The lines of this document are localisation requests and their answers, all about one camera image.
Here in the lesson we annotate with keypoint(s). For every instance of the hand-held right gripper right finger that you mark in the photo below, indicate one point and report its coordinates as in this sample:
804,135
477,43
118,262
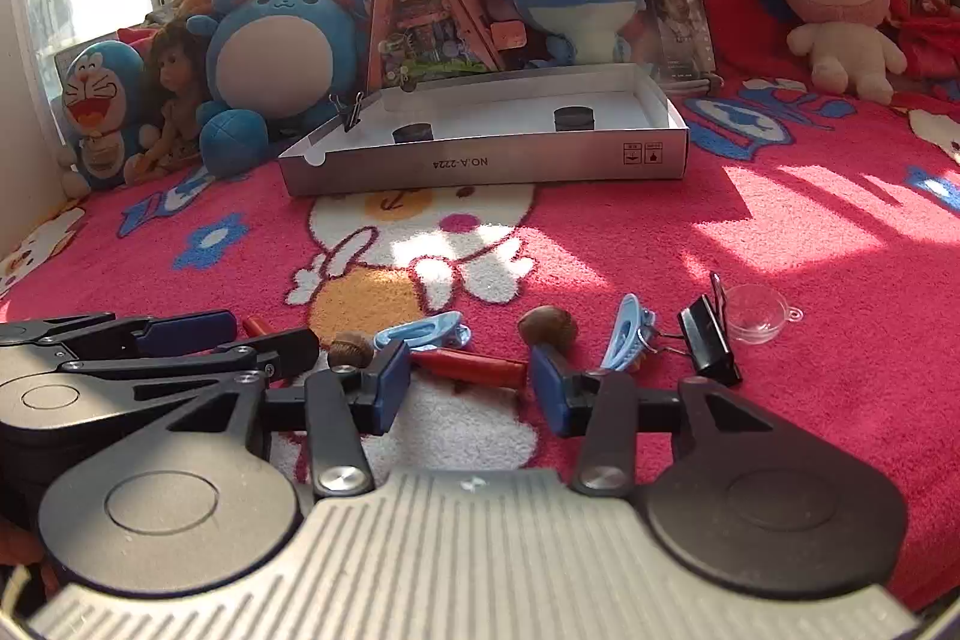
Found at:
551,396

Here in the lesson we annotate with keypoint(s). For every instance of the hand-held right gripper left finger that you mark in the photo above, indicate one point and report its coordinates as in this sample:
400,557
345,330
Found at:
391,385

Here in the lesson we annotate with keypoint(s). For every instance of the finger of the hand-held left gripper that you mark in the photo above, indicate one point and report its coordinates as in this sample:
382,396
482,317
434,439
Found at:
191,329
289,344

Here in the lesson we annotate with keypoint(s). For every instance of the red cylinder marker piece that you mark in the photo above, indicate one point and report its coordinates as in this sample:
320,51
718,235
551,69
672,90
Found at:
255,325

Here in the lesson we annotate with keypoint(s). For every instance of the brown walnut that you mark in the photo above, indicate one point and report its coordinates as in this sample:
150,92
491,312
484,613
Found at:
349,353
547,326

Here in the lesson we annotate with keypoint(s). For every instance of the blue hair clip oval hole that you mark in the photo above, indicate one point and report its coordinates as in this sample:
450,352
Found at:
420,332

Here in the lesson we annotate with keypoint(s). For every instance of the orange-red pointed marker piece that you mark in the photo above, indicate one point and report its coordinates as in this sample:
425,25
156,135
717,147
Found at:
465,368

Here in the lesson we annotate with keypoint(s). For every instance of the black binder clip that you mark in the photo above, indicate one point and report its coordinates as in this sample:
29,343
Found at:
711,340

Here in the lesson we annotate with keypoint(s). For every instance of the clear plastic cap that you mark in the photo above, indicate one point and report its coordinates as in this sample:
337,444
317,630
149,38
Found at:
754,314

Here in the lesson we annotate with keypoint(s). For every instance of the large black round cap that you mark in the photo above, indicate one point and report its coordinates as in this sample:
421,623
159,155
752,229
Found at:
413,127
413,138

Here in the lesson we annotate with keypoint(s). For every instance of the white cardboard box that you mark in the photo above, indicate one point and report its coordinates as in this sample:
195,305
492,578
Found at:
487,149

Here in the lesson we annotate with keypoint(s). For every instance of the small black round cap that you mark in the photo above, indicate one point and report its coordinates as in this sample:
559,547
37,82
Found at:
574,125

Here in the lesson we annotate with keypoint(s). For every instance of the small blue hair clip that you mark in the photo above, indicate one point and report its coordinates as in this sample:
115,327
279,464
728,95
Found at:
630,329

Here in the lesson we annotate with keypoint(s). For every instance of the brown-haired baby doll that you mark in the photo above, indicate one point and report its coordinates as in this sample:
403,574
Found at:
176,100

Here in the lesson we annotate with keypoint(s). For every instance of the blue cat robot plush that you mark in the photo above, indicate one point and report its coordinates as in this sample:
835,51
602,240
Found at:
97,108

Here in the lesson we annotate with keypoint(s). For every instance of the small binder clip on box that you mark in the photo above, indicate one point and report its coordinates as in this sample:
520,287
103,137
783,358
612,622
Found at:
351,111

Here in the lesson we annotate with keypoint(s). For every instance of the pink printed blanket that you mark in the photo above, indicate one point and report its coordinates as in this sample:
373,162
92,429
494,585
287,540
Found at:
750,220

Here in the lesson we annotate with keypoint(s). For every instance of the round blue mouse plush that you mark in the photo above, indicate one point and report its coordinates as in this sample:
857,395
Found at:
281,48

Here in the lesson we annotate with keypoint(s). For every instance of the small pink square charm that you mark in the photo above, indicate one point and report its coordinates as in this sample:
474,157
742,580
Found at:
510,36

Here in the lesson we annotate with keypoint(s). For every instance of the triangular miniature house display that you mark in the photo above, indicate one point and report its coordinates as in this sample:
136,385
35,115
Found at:
420,3

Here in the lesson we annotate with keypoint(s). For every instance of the red crumpled cloth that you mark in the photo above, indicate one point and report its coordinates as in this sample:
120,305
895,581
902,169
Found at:
926,29

